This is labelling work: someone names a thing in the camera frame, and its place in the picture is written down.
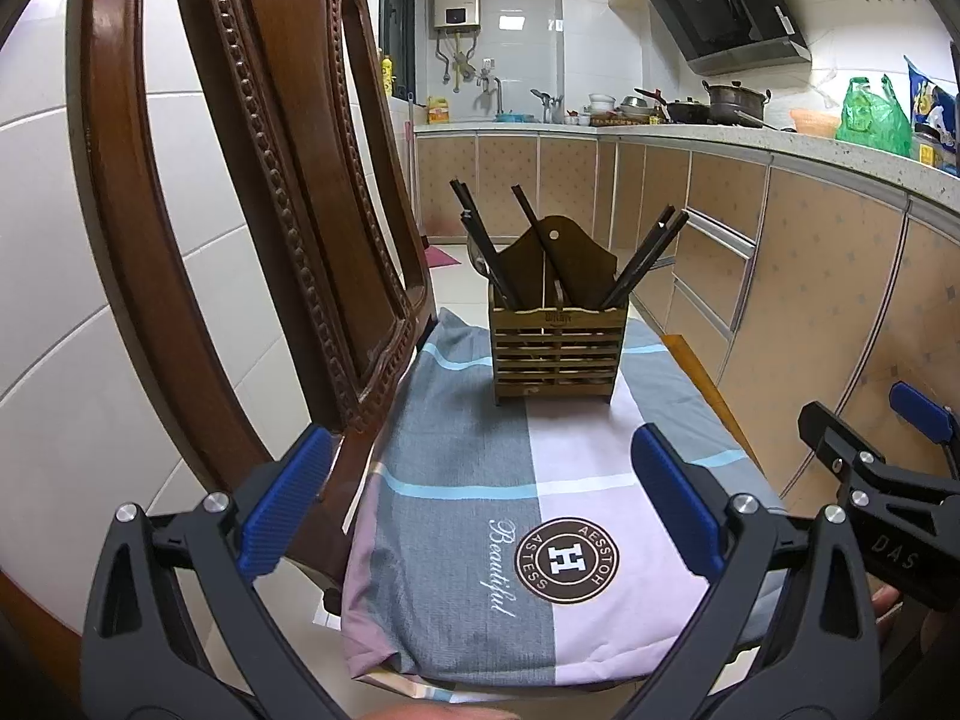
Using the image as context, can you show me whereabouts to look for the tan kitchen base cabinets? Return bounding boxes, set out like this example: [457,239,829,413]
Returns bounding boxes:
[415,131,960,511]

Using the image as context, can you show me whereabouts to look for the black wok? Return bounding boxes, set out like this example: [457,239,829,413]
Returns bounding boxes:
[660,94,710,123]

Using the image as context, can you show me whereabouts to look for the grey pink plaid cloth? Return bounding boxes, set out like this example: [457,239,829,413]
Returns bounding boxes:
[341,307,788,683]

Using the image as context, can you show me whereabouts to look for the black range hood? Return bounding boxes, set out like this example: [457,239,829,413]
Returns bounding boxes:
[634,0,812,76]

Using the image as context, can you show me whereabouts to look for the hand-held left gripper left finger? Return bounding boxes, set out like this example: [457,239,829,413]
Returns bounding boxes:
[79,424,344,720]

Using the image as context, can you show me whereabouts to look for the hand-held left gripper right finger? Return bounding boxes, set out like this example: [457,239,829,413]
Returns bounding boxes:
[622,424,884,720]

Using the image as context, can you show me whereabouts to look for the blue snack bag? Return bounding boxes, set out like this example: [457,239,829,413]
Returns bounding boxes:
[904,56,960,143]

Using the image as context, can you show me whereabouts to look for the person's right hand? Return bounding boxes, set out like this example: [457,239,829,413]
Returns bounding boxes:
[870,585,959,665]

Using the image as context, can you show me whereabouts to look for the carved brown wooden chair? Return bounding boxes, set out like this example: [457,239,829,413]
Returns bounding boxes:
[0,0,760,691]

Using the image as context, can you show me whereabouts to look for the dark metal cooking pot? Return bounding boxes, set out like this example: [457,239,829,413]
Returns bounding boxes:
[703,80,772,125]

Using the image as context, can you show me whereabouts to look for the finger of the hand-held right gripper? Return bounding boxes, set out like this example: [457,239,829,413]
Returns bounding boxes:
[889,381,960,477]
[799,401,960,501]

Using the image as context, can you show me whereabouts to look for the metal spoon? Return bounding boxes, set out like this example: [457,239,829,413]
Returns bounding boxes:
[465,229,494,280]

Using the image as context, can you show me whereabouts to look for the green plastic bag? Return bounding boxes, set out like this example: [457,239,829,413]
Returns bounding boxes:
[835,75,914,157]

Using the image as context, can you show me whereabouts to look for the dark window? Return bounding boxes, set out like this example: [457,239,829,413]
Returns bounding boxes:
[379,0,417,102]

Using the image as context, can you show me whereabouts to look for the group of black chopsticks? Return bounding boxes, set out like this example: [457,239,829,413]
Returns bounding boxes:
[448,178,689,314]

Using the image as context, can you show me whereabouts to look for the brown wooden utensil holder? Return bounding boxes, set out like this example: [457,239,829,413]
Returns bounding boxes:
[487,215,629,406]

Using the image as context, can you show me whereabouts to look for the glass jar yellow label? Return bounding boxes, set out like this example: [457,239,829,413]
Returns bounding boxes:
[911,127,960,170]

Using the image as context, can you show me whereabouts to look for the orange plastic basket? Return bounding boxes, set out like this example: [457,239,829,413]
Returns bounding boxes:
[790,106,841,138]

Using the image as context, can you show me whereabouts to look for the metal sink faucet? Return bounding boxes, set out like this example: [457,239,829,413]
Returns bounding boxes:
[474,60,503,115]

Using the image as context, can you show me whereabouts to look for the speckled kitchen countertop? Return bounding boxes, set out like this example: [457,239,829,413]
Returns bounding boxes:
[412,116,960,215]

